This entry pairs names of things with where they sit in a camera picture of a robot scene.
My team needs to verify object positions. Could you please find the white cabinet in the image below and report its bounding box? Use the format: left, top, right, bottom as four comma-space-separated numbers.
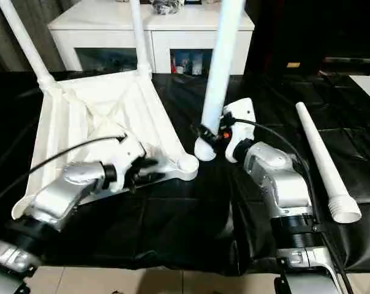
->
47, 2, 256, 77

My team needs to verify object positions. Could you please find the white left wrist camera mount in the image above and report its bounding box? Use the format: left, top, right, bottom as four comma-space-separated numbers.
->
109, 134, 148, 193

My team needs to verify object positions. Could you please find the grey curtain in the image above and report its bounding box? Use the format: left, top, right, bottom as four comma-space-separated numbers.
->
0, 0, 66, 74

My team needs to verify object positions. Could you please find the black mat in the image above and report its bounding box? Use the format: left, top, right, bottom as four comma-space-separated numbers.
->
0, 69, 370, 273

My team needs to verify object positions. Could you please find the glass bowl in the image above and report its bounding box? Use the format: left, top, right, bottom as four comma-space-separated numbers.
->
150, 0, 180, 17

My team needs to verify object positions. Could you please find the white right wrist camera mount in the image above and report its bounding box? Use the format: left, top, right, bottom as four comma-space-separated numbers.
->
221, 97, 257, 164

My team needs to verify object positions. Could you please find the white plastic table leg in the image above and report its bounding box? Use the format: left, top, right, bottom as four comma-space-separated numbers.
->
294, 102, 363, 225
0, 0, 56, 92
129, 0, 154, 80
192, 0, 247, 163

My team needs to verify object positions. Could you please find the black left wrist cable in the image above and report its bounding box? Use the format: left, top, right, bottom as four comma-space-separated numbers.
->
0, 134, 127, 209

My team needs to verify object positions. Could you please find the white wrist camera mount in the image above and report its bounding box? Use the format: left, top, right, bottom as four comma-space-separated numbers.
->
221, 97, 257, 164
109, 134, 148, 193

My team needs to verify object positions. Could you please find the white plastic table top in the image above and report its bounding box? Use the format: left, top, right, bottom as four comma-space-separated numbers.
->
11, 71, 201, 221

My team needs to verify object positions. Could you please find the white flat board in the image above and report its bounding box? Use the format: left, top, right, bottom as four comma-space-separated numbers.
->
346, 75, 370, 108

